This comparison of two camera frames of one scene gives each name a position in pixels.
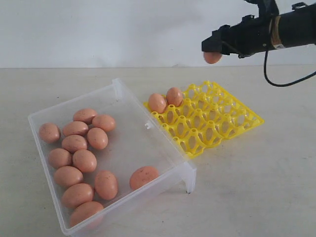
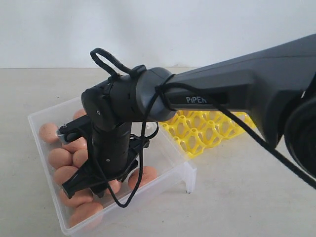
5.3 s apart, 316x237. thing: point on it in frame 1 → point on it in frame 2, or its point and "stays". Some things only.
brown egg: (84, 160) stays
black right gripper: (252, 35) → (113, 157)
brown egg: (75, 193) stays
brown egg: (58, 157) stays
